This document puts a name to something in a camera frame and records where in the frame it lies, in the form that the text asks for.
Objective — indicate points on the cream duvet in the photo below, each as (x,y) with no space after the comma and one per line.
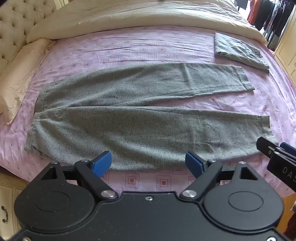
(138,16)

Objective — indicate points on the folded plain grey pants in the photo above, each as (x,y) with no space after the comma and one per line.
(238,49)

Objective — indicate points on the cream tufted headboard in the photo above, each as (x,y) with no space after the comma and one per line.
(16,20)

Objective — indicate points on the pink patterned bed sheet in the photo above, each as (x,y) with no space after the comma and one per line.
(115,46)

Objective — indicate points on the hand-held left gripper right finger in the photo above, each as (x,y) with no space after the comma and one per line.
(193,165)

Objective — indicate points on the grey speckled pants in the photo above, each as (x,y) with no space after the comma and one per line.
(138,115)

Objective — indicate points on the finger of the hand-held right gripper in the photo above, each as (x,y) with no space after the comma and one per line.
(266,146)
(289,147)

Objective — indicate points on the cream pillow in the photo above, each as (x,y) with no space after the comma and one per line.
(20,74)

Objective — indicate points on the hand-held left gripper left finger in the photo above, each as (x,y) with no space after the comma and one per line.
(102,163)

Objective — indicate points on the white wardrobe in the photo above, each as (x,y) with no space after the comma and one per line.
(288,51)

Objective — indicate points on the white bedside cabinet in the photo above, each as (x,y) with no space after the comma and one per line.
(9,204)

